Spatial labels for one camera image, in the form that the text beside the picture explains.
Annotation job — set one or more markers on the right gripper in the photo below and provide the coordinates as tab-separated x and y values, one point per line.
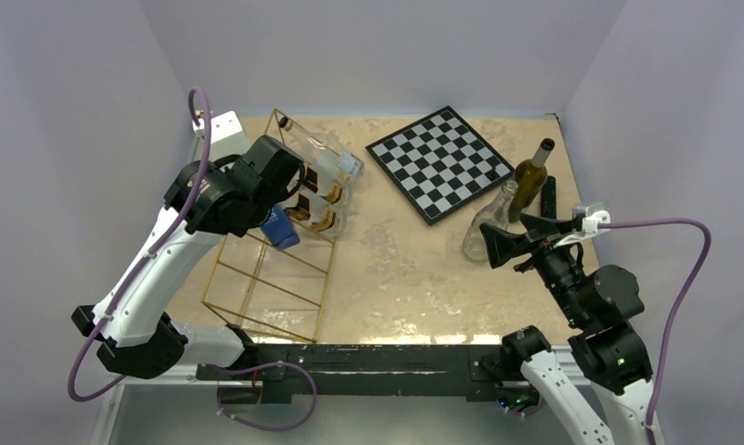
502	244

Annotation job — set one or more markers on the clear bottle white label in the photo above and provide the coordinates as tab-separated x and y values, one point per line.
325	151

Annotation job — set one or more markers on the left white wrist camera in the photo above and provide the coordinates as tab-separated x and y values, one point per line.
228	136

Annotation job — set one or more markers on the black flat remote bar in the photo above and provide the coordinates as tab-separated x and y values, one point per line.
548	201

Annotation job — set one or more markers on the black white chessboard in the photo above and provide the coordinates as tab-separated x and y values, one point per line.
439	163

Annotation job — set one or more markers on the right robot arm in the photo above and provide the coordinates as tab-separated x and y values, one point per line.
608	351

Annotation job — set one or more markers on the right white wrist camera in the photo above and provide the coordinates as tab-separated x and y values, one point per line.
586	223

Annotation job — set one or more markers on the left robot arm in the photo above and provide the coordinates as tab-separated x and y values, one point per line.
206	201

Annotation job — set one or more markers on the dark green wine bottle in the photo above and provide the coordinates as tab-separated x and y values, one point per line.
530	176

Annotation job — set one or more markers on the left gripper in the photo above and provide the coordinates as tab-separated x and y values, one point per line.
285	193

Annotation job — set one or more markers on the clear bottle gold black label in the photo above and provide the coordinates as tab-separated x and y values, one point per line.
322	183

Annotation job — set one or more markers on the gold wire wine rack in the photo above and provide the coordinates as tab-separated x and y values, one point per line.
272	292

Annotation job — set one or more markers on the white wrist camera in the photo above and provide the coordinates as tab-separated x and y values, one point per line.
586	223
228	136

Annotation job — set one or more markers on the blue square Blu bottle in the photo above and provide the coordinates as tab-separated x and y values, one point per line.
279	229

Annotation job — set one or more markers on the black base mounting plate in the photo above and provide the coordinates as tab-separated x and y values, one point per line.
476	373

